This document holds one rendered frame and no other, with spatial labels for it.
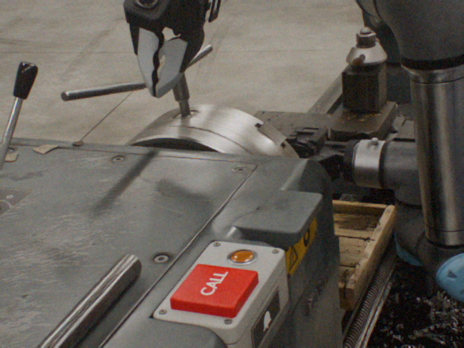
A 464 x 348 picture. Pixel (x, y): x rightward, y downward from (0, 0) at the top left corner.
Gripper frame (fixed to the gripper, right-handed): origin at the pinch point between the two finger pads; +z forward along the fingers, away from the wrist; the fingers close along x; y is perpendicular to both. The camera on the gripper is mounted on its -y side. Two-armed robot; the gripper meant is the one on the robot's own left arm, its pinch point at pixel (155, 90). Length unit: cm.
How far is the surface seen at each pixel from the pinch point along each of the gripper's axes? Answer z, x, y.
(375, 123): 25, -19, 67
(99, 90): 0.7, 5.3, -4.0
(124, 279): 0.7, -14.0, -33.3
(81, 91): -0.1, 6.0, -7.1
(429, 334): 66, -44, 67
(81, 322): 0.5, -13.9, -40.3
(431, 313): 66, -43, 74
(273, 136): 9.4, -12.0, 17.7
